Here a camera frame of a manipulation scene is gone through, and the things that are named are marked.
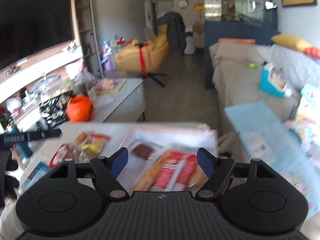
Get long red biscuit pack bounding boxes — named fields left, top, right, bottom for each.
left=150, top=151, right=197, bottom=192

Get dark brown chocolate snack pack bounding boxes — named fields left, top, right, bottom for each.
left=132, top=144, right=153, bottom=160

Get red roast duck snack bag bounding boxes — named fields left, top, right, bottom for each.
left=49, top=144, right=74, bottom=168

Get teal water bottle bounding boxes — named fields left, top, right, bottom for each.
left=8, top=123, right=33, bottom=159

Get yellow red snack packet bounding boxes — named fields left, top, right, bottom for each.
left=81, top=133, right=111, bottom=154

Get pink cardboard box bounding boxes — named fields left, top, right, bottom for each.
left=116, top=127, right=219, bottom=193

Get blue snack packet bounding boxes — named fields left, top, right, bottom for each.
left=18, top=162, right=51, bottom=195

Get small orange sausage snack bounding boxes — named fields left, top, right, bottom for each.
left=72, top=132, right=88, bottom=148

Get clear wafer biscuit pack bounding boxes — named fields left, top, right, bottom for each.
left=129, top=151, right=208, bottom=194

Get black plum snack box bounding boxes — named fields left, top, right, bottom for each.
left=39, top=90, right=74, bottom=129

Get light blue book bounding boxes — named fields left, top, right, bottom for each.
left=224, top=102, right=319, bottom=219

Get orange pumpkin bucket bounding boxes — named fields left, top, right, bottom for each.
left=66, top=95, right=93, bottom=122

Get glass jar with lid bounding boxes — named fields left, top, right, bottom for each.
left=33, top=74, right=67, bottom=105

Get pink plush toy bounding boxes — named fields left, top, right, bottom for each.
left=95, top=79, right=117, bottom=92

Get beige grey sofa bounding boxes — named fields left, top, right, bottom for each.
left=208, top=38, right=320, bottom=140

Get blue toy case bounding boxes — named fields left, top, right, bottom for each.
left=259, top=62, right=293, bottom=98

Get black television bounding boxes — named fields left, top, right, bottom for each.
left=0, top=0, right=74, bottom=69

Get yellow armchair with red ribbon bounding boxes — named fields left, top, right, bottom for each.
left=115, top=24, right=169, bottom=74

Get blue cabinet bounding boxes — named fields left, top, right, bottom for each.
left=203, top=21, right=280, bottom=89

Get dark coat on rack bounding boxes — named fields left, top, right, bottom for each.
left=156, top=11, right=186, bottom=54

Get yellow cushion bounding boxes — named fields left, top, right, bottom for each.
left=271, top=34, right=313, bottom=53

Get glass fish tank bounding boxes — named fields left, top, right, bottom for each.
left=203, top=0, right=278, bottom=29

